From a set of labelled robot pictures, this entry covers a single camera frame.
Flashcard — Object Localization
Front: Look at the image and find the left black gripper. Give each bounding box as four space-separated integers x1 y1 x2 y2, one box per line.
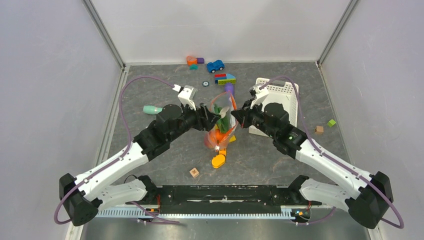
167 100 222 143

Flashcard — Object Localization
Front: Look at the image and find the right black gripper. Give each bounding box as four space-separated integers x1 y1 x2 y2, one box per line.
231 97 277 140

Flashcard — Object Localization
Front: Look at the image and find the long green cucumber toy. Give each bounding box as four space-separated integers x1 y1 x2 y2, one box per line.
213 103 231 134

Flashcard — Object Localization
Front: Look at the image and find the orange pumpkin toy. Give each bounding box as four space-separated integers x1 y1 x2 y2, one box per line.
204 129 229 149

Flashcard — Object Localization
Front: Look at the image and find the clear zip bag orange zipper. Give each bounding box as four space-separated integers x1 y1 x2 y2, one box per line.
204 91 238 152

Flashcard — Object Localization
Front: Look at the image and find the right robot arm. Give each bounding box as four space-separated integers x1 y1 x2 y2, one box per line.
231 100 394 229

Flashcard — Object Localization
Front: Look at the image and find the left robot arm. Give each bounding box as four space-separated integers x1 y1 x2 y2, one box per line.
59 103 222 227

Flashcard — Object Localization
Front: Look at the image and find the yellow brick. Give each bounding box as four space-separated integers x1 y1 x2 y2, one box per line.
229 135 236 143

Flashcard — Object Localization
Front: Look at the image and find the orange brick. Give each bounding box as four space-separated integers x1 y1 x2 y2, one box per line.
218 148 227 157

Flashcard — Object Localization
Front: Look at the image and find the white plastic basket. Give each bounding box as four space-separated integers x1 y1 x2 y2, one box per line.
248 77 299 138

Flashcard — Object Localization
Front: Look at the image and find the multicolour brick stack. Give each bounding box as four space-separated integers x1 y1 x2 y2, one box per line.
214 73 237 85

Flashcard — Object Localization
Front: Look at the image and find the orange oval block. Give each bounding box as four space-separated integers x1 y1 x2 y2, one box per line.
211 154 226 169

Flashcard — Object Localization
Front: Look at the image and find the teal small block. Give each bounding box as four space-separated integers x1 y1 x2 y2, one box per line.
189 64 199 70

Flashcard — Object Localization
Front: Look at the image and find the wooden cube with X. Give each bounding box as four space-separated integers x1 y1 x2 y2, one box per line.
189 167 200 178

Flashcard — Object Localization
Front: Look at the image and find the blue toy car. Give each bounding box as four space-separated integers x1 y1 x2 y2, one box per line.
206 59 225 73

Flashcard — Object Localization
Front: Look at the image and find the purple small block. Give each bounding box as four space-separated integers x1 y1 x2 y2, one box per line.
196 57 205 64

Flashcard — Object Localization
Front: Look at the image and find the small wooden cube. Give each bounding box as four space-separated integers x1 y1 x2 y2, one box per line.
314 125 324 135

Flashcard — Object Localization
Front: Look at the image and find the small green cube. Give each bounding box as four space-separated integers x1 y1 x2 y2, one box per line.
327 119 337 128

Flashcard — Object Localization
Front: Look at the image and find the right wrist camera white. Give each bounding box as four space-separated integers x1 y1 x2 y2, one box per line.
249 83 269 109

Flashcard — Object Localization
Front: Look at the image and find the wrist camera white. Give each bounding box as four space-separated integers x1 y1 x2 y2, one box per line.
172 84 198 110
249 83 269 109

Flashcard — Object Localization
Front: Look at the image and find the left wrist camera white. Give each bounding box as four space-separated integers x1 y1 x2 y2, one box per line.
172 84 198 110

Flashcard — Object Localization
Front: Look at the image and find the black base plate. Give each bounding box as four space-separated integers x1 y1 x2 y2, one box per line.
137 175 321 215

